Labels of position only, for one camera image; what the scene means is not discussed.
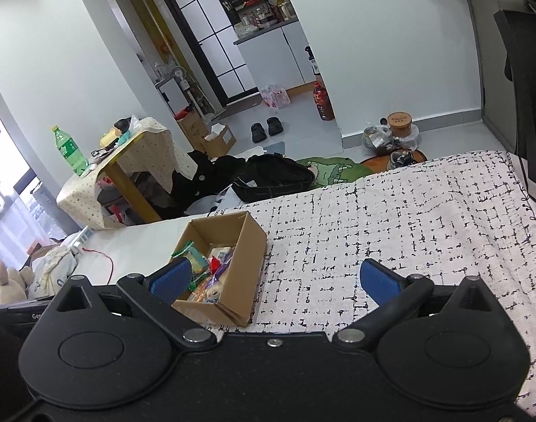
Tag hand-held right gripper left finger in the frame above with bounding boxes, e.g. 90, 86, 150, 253
39, 257, 217, 353

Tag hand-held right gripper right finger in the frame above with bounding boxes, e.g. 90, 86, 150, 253
333, 258, 510, 352

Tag pile of snack packets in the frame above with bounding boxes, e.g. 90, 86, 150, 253
171, 241, 235, 304

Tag brown cardboard box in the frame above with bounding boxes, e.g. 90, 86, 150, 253
171, 211, 269, 327

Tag white patterned bedspread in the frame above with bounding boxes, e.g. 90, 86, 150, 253
206, 149, 536, 418

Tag beige plush rabbit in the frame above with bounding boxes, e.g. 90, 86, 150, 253
0, 258, 35, 306

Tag red stool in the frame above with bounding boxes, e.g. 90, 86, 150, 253
98, 178, 128, 225

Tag white cloth bag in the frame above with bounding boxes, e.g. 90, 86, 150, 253
31, 245, 79, 297

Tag white power strip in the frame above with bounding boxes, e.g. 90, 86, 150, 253
71, 226, 93, 252

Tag small wooden table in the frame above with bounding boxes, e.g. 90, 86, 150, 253
103, 134, 162, 224

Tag black clothing heap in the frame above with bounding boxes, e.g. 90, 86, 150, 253
169, 149, 246, 220

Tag orange round mat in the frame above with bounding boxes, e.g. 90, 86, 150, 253
360, 149, 430, 175

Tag green cartoon rug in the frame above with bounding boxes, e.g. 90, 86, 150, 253
296, 155, 367, 185

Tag grey sneaker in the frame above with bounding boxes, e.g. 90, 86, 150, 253
388, 150, 415, 171

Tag small table with cloth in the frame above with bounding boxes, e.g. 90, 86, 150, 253
57, 116, 198, 230

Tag clear plastic bags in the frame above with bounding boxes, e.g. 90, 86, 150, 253
362, 124, 421, 155

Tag black backpack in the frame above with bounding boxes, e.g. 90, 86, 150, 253
230, 154, 317, 204

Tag tall open cardboard box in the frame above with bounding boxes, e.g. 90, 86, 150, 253
175, 110, 209, 150

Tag brown round tub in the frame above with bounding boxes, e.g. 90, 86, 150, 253
388, 112, 414, 138

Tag green soda bottle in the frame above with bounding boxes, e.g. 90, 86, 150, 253
52, 125, 89, 177

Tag small white cabinet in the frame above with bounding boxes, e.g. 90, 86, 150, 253
154, 77, 194, 115

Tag red oil bottle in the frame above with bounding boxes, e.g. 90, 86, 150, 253
312, 82, 335, 121

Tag pink plastic bag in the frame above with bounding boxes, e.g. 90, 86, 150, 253
260, 83, 291, 109

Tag black-capped spray bottle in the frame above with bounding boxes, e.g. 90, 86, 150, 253
305, 46, 321, 83

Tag white kitchen cabinet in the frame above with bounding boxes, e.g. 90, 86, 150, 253
233, 21, 319, 93

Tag black-framed sliding door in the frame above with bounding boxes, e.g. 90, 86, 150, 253
157, 0, 262, 106

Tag cluttered kitchen shelf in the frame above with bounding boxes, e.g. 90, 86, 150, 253
212, 0, 300, 38

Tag red cable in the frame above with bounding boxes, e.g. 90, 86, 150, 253
81, 246, 115, 284

